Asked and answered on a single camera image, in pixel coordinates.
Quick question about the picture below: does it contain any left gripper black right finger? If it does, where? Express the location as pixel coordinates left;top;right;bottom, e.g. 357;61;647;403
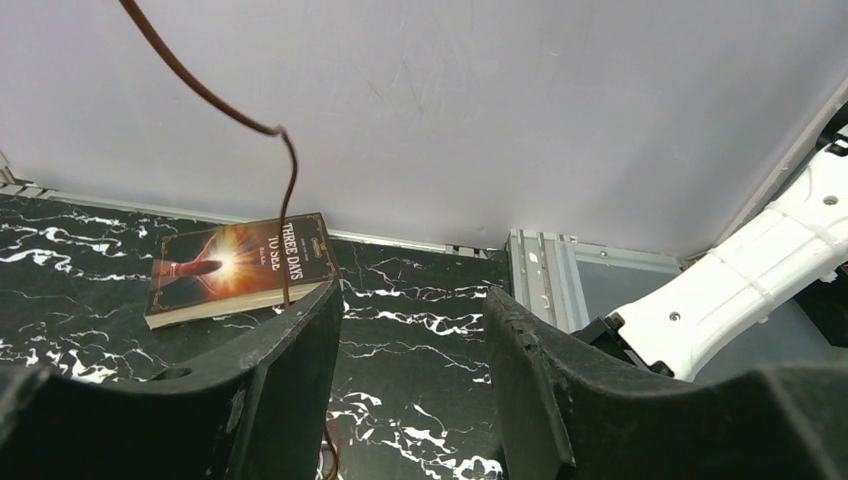
482;287;847;479

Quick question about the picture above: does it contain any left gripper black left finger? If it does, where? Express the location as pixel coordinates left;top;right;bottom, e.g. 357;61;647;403
1;281;343;479

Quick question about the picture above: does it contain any brown thin cable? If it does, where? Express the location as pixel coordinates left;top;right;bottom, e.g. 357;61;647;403
117;0;340;480

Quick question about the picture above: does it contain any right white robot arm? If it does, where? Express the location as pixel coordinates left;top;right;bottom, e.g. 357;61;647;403
574;106;847;381

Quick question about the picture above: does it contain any brown book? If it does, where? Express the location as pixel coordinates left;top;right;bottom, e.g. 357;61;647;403
145;212;338;330

